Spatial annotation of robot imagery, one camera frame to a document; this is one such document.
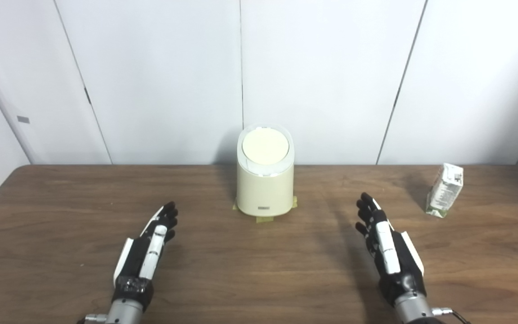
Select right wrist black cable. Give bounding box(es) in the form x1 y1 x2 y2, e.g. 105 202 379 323
431 307 472 324

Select cream-colored round bin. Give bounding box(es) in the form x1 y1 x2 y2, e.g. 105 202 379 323
236 124 295 217

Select cream round bin lid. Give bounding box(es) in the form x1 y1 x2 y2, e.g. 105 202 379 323
241 128 290 166

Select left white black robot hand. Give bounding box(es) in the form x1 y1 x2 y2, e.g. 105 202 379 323
112 201 179 312

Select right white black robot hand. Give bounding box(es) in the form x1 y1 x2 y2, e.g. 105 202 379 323
356 193 427 307

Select white green milk carton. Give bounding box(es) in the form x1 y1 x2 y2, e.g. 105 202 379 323
425 163 464 218

